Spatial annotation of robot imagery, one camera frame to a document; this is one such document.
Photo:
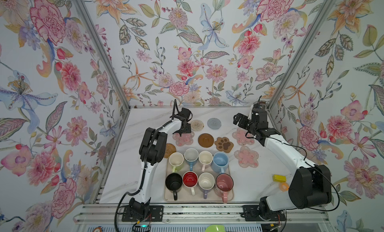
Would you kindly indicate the cream white mug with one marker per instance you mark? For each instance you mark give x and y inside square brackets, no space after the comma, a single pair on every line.
[205,159]

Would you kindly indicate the pink flower coaster front right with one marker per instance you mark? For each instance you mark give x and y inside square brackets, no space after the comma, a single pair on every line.
[247,157]

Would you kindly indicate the white mug green outside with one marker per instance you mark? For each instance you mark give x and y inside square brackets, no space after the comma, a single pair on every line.
[176,161]

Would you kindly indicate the cork paw print coaster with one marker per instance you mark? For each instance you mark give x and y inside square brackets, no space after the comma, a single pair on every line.
[223,144]

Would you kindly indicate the red inside white mug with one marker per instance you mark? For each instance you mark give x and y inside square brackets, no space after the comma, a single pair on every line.
[190,181]

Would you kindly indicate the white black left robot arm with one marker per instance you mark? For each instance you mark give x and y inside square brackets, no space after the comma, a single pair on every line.
[136,205]

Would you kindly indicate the orange round object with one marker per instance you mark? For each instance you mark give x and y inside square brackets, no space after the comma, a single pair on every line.
[284,187]

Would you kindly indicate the round rattan woven coaster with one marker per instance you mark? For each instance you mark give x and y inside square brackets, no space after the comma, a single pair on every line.
[170,149]

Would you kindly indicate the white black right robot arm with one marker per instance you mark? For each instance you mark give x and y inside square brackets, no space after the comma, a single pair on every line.
[311,185]

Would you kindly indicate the green object below rail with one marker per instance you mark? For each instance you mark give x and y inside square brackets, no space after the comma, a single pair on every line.
[215,228]

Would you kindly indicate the yellow block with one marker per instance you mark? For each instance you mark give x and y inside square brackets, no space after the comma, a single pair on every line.
[279,179]

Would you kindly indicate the black mug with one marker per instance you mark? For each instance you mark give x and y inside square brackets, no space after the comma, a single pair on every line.
[174,183]

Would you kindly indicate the light blue mug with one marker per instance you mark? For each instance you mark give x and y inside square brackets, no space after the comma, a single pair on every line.
[220,162]

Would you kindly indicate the multicolour zigzag woven coaster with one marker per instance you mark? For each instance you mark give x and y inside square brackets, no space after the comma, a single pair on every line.
[197,125]

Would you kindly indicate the beige serving tray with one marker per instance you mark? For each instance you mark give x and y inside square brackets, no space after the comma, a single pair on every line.
[185,194]

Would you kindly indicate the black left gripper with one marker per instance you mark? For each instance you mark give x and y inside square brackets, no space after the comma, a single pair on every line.
[187,128]

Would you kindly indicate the light blue woven coaster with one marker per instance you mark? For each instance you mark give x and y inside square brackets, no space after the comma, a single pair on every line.
[214,123]

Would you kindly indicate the white mug purple handle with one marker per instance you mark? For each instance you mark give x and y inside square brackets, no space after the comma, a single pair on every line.
[206,182]

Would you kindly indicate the pink mug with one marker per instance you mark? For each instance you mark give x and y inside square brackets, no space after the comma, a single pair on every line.
[223,187]

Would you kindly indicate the round brown wooden coaster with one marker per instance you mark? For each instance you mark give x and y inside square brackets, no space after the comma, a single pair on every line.
[206,140]

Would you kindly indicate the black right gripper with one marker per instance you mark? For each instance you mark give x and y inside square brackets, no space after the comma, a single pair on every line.
[245,119]

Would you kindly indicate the pink flower coaster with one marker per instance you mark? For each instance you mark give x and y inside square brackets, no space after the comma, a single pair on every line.
[184,138]
[240,136]
[247,157]

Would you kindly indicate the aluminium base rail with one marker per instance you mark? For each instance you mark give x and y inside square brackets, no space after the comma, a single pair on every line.
[100,214]

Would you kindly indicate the pink flower coaster left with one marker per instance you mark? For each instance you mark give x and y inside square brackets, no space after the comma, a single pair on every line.
[184,138]

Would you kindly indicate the pink flower coaster back right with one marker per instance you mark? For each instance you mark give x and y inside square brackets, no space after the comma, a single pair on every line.
[240,136]

